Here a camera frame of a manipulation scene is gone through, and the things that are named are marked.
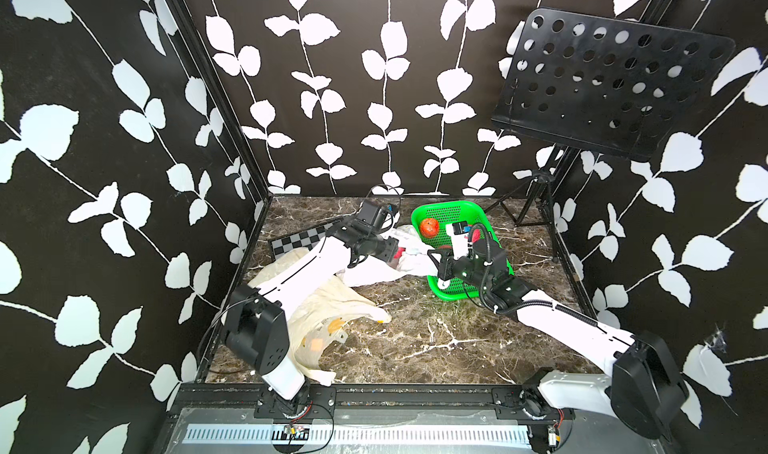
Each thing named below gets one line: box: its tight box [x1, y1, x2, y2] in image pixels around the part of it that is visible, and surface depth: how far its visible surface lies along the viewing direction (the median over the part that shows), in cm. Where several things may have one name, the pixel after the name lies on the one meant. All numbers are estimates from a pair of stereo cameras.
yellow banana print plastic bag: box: [248, 247, 392, 387], surface depth 82 cm
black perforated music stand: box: [484, 7, 736, 292], surface depth 65 cm
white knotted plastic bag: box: [340, 225, 438, 287], surface depth 83 cm
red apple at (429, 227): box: [419, 218, 439, 239], surface depth 106 cm
